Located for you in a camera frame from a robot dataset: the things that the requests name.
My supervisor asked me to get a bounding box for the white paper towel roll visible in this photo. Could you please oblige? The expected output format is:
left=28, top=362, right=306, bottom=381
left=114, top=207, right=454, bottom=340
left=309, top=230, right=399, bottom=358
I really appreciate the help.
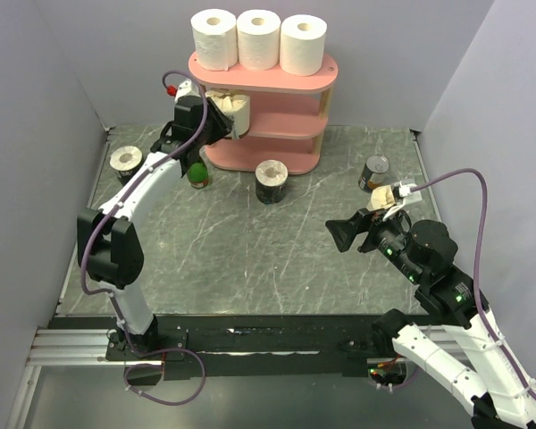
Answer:
left=237, top=9, right=281, bottom=71
left=280, top=14, right=327, bottom=77
left=190, top=9, right=239, bottom=72

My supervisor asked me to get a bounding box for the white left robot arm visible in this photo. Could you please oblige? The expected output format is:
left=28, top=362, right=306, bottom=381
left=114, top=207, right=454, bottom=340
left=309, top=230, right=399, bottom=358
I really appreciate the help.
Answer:
left=77, top=95, right=232, bottom=359

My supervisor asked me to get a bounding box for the pink three tier shelf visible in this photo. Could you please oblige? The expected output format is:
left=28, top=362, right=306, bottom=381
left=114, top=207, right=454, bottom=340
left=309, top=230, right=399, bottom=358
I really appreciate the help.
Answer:
left=188, top=54, right=339, bottom=175

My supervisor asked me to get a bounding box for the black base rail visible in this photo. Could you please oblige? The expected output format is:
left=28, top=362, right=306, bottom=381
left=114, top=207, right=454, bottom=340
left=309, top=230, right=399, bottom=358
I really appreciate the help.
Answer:
left=105, top=315, right=396, bottom=381

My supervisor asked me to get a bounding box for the beige roll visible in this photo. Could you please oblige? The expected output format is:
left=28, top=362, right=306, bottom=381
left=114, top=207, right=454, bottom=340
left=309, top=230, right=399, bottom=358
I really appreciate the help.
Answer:
left=365, top=185, right=403, bottom=212
left=205, top=89, right=251, bottom=139

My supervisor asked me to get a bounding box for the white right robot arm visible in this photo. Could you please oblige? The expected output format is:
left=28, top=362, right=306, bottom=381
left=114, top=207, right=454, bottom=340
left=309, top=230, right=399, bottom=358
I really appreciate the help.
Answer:
left=325, top=209, right=536, bottom=428

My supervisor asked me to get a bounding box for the tin can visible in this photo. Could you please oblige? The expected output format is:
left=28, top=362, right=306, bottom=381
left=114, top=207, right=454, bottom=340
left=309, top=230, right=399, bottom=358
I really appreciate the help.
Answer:
left=358, top=155, right=389, bottom=191

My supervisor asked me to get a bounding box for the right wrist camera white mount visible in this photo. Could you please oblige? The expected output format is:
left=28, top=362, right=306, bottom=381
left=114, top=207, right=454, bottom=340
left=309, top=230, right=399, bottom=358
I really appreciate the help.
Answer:
left=383, top=179, right=423, bottom=221

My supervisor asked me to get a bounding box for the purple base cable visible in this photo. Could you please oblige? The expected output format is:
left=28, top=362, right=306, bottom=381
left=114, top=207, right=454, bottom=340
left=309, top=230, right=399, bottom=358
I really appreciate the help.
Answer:
left=123, top=348, right=208, bottom=408

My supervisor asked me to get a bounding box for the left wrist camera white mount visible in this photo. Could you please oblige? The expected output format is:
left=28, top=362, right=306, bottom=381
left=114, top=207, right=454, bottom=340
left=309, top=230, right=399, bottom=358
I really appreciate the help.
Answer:
left=174, top=79, right=201, bottom=104

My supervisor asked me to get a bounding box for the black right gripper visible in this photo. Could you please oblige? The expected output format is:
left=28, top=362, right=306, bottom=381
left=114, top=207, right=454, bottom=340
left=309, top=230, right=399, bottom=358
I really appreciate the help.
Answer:
left=323, top=199, right=423, bottom=282

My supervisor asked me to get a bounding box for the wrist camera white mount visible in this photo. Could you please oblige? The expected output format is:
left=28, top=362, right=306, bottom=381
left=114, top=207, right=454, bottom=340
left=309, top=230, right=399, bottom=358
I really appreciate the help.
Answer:
left=174, top=79, right=201, bottom=104
left=383, top=179, right=423, bottom=221

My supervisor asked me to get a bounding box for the green glass bottle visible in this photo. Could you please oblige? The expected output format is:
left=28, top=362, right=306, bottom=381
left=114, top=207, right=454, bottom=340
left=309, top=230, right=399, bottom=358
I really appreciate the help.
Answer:
left=187, top=162, right=210, bottom=189

